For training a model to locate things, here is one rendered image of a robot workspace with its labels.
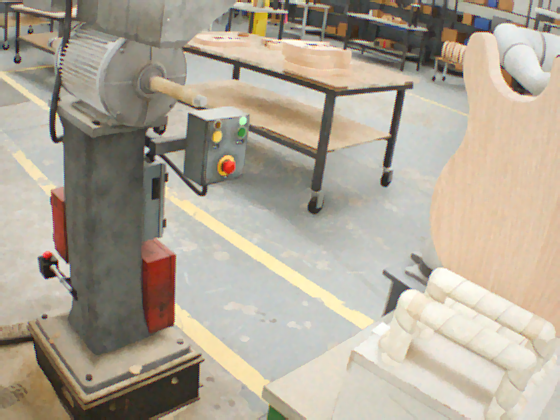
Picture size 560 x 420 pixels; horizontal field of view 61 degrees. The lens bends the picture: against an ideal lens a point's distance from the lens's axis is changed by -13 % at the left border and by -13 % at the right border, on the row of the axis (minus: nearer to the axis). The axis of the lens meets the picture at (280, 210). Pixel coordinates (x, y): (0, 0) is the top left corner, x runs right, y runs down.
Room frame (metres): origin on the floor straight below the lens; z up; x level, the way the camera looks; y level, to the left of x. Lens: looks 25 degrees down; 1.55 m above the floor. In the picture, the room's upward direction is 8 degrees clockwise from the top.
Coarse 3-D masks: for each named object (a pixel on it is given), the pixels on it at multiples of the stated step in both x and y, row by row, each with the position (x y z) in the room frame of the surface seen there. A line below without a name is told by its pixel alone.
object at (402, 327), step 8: (400, 304) 0.53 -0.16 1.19; (400, 312) 0.53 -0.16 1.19; (392, 320) 0.54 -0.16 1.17; (400, 320) 0.53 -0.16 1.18; (408, 320) 0.53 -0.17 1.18; (416, 320) 0.53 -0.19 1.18; (392, 328) 0.53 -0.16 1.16; (400, 328) 0.53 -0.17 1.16; (408, 328) 0.53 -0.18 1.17; (392, 336) 0.53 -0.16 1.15; (400, 336) 0.53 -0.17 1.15; (408, 336) 0.53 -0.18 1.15; (392, 344) 0.53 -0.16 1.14; (400, 344) 0.53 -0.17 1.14; (408, 344) 0.53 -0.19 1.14; (392, 352) 0.53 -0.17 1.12; (400, 352) 0.53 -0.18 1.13; (384, 360) 0.53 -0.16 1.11; (392, 360) 0.53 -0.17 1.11; (400, 360) 0.53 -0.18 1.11
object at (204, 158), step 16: (192, 112) 1.46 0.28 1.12; (208, 112) 1.48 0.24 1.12; (224, 112) 1.50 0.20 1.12; (240, 112) 1.52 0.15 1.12; (192, 128) 1.45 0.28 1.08; (208, 128) 1.41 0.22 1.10; (224, 128) 1.44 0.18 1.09; (192, 144) 1.44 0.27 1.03; (208, 144) 1.41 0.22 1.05; (224, 144) 1.45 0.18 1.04; (240, 144) 1.49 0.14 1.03; (192, 160) 1.44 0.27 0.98; (208, 160) 1.41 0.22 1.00; (224, 160) 1.45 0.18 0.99; (240, 160) 1.50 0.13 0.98; (192, 176) 1.43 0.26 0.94; (208, 176) 1.41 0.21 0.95; (224, 176) 1.46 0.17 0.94; (240, 176) 1.51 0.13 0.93
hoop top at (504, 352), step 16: (416, 304) 0.52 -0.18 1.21; (432, 304) 0.52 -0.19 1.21; (432, 320) 0.50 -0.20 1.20; (448, 320) 0.49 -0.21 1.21; (464, 320) 0.49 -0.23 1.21; (448, 336) 0.49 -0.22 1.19; (464, 336) 0.47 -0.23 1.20; (480, 336) 0.46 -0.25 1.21; (496, 336) 0.46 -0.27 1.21; (480, 352) 0.46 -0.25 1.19; (496, 352) 0.44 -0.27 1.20; (512, 352) 0.44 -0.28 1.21; (528, 352) 0.43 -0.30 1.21; (512, 368) 0.43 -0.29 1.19; (528, 368) 0.42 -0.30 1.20
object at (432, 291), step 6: (432, 282) 0.60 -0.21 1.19; (426, 288) 0.60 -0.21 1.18; (432, 288) 0.59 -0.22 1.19; (426, 294) 0.60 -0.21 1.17; (432, 294) 0.59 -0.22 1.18; (438, 294) 0.59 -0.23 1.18; (438, 300) 0.59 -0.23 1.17; (444, 300) 0.59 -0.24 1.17; (426, 330) 0.59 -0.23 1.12; (432, 330) 0.59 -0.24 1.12; (420, 336) 0.59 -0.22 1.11; (426, 336) 0.59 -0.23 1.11; (432, 336) 0.60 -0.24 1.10
